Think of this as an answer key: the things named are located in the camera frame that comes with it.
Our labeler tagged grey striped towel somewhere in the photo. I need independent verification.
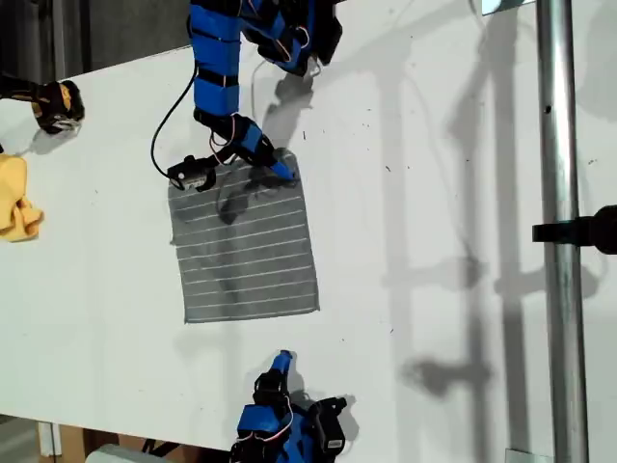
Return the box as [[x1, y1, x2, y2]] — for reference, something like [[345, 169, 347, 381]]
[[167, 149, 322, 325]]

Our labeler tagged white box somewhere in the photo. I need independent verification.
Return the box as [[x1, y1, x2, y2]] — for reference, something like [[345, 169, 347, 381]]
[[85, 443, 184, 463]]

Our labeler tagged brown cardboard box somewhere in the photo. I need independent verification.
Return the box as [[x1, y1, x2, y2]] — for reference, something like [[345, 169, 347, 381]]
[[60, 423, 228, 463]]

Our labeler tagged black and yellow tool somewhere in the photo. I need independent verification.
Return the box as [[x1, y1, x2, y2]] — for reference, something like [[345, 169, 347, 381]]
[[0, 70, 87, 136]]

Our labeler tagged white table leg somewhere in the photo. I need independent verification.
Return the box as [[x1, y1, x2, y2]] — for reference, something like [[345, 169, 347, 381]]
[[38, 421, 63, 458]]

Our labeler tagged yellow cloth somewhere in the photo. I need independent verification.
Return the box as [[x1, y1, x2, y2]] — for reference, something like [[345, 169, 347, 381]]
[[0, 152, 45, 243]]

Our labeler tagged black clamp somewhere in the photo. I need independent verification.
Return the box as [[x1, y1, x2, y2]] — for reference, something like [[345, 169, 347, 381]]
[[531, 204, 617, 257]]

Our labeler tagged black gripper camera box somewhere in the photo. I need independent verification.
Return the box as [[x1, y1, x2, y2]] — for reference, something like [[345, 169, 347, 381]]
[[308, 395, 349, 454], [166, 153, 218, 193]]

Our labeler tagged black camera cable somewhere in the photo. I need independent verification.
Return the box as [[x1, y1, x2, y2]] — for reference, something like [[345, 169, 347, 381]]
[[150, 65, 200, 179]]

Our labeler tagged steel post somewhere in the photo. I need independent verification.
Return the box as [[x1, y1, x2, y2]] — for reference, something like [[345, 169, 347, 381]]
[[535, 0, 590, 463]]

